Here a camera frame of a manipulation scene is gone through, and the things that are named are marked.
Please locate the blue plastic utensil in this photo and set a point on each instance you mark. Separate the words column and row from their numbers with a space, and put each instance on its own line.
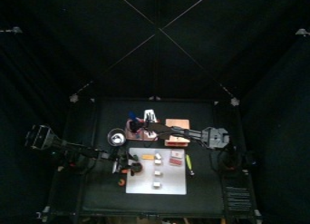
column 131, row 114

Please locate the white red-edged toy slice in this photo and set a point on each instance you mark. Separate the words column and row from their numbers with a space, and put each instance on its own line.
column 176, row 154

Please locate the silver frame clamp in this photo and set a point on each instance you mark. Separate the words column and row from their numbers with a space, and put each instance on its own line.
column 302, row 31
column 15, row 30

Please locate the small white cube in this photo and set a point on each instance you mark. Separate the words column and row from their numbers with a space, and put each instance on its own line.
column 158, row 162
column 156, row 184
column 158, row 173
column 158, row 156

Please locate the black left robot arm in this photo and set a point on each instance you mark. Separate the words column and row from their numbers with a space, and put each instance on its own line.
column 68, row 146

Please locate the white cutting board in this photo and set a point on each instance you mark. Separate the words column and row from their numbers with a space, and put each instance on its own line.
column 170, row 179

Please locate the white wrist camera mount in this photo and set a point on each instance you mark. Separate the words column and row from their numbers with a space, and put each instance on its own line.
column 116, row 166
column 150, row 114

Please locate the silver round bowl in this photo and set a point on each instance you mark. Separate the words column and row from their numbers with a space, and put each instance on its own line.
column 111, row 134

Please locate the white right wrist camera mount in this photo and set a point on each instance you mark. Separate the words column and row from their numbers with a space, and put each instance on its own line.
column 150, row 114

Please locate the silver frame corner bracket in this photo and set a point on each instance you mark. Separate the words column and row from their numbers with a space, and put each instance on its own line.
column 234, row 101
column 74, row 98

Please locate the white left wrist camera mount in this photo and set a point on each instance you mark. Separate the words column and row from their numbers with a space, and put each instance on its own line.
column 116, row 166

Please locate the green toy utensil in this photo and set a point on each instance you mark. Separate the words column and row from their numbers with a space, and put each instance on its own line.
column 188, row 162

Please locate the dark brown round toy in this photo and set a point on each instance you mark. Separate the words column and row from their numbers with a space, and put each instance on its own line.
column 136, row 168

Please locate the light wooden box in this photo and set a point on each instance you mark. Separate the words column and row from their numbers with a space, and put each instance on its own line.
column 178, row 123

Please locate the yellow toy block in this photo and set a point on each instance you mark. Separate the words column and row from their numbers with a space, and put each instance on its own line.
column 148, row 157

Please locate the black plate with white text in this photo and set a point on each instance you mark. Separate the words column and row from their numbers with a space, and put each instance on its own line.
column 238, row 197

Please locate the small white bowl content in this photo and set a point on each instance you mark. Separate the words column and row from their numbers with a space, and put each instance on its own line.
column 118, row 140

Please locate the silver frame middle bracket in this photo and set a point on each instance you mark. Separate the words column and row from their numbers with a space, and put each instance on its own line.
column 154, row 98

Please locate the small orange toy piece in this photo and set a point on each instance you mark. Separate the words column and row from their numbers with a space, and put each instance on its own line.
column 124, row 171

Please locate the red toy slice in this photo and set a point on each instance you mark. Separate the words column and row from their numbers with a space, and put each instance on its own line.
column 175, row 162

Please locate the clear pink plastic tray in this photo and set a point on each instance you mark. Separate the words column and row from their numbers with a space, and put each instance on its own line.
column 151, row 137

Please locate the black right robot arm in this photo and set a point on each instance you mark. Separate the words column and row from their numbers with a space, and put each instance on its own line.
column 194, row 133

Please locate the silver frame foot bracket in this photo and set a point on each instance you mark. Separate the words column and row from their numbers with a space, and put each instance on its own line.
column 43, row 212
column 257, row 216

